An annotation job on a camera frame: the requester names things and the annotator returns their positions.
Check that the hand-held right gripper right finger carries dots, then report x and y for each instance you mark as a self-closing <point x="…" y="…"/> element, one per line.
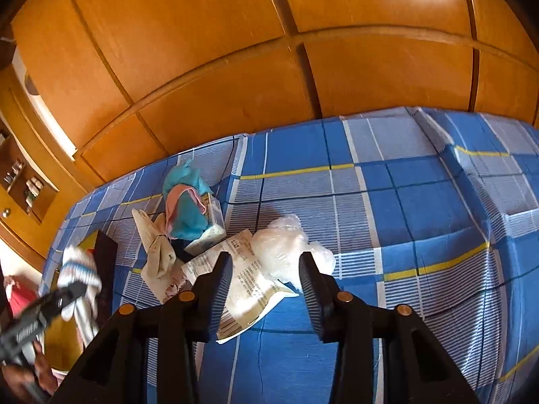
<point x="310" y="298"/>

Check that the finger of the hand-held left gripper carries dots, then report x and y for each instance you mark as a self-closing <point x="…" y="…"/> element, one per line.
<point x="67" y="296"/>

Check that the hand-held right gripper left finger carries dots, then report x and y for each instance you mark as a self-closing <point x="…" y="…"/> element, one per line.
<point x="220" y="290"/>

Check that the white blue-striped sock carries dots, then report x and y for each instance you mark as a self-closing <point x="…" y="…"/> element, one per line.
<point x="78" y="273"/>

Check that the white printed packet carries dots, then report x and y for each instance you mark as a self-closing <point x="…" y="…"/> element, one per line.
<point x="252" y="277"/>

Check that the clear plastic bag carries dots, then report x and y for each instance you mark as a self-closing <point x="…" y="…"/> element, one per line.
<point x="278" y="252"/>

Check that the person's left hand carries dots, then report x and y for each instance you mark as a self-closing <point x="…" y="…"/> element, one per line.
<point x="44" y="372"/>

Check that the red cloth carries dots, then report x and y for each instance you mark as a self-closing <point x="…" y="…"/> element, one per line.
<point x="19" y="298"/>

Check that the white tissue pack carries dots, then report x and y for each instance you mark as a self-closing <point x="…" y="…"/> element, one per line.
<point x="206" y="240"/>

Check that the beige socks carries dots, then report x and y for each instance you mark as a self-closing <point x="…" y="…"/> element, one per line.
<point x="158" y="256"/>

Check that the teal knitted cloth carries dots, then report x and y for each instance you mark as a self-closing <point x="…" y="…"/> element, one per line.
<point x="187" y="214"/>

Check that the pink cloth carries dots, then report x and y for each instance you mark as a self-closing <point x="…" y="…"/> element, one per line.
<point x="173" y="204"/>

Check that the small bottles on shelf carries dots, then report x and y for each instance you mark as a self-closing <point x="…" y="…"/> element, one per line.
<point x="33" y="189"/>

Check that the blue plaid bed sheet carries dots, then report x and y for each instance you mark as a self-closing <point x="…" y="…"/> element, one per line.
<point x="400" y="219"/>

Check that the wooden wardrobe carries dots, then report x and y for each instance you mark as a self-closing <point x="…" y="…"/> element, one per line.
<point x="202" y="50"/>

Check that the wooden wall shelf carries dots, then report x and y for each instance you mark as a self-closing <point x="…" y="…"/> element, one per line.
<point x="19" y="185"/>

